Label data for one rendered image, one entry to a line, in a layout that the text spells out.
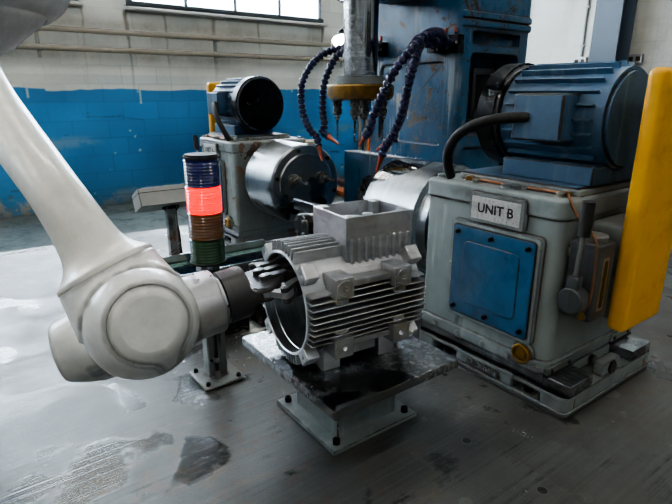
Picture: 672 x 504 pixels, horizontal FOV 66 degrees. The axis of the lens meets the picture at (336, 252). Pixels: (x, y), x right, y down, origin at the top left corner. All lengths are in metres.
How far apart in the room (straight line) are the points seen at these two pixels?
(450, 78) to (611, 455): 0.97
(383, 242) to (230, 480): 0.40
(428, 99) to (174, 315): 1.17
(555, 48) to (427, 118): 5.58
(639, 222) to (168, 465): 0.78
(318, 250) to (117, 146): 6.15
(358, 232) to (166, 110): 6.30
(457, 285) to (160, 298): 0.65
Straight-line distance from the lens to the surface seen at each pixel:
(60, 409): 1.04
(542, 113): 0.91
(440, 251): 1.04
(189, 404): 0.97
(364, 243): 0.77
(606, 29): 6.42
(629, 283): 0.93
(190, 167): 0.89
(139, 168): 6.92
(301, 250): 0.74
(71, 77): 6.72
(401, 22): 1.62
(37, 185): 0.60
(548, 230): 0.89
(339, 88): 1.39
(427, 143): 1.54
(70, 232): 0.56
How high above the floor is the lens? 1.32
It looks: 17 degrees down
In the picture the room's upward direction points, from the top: straight up
